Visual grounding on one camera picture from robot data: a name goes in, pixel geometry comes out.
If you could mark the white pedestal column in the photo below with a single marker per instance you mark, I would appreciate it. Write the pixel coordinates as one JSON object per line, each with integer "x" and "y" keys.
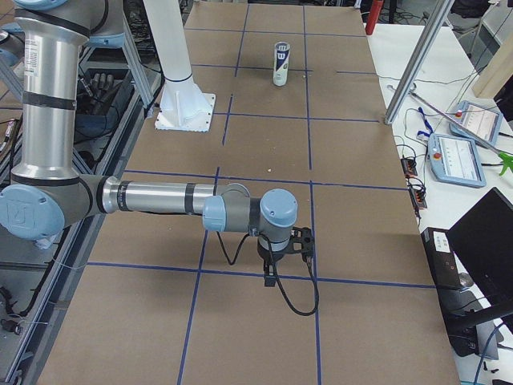
{"x": 183, "y": 106}

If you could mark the tennis ball can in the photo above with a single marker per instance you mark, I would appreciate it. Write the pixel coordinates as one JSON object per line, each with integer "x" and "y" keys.
{"x": 281, "y": 63}

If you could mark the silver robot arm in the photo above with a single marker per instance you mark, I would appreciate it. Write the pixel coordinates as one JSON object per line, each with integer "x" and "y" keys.
{"x": 46, "y": 194}

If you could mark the teach pendant tablet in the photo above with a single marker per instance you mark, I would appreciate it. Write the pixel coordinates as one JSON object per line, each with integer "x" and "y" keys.
{"x": 482, "y": 121}
{"x": 454, "y": 160}

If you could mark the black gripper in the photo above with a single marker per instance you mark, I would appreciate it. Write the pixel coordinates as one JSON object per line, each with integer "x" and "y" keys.
{"x": 268, "y": 254}

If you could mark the near teach pendant tablet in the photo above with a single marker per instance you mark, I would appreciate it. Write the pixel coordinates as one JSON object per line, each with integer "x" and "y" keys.
{"x": 454, "y": 160}

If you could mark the red cylinder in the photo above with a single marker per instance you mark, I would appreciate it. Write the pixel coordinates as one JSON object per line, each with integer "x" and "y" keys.
{"x": 372, "y": 20}

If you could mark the blue lanyard badge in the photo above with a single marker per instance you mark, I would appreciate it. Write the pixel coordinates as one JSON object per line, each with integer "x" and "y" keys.
{"x": 425, "y": 133}

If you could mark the far teach pendant tablet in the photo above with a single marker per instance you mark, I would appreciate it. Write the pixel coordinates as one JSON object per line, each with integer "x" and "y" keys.
{"x": 482, "y": 121}

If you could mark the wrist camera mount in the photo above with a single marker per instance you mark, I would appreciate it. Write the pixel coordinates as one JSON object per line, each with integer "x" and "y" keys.
{"x": 302, "y": 242}

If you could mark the black computer box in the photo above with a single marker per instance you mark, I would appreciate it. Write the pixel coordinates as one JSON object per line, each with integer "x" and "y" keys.
{"x": 442, "y": 263}

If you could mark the black monitor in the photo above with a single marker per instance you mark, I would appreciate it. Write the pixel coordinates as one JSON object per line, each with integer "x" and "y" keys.
{"x": 482, "y": 241}

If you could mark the aluminium frame post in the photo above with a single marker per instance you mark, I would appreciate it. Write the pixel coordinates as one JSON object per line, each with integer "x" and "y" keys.
{"x": 425, "y": 42}

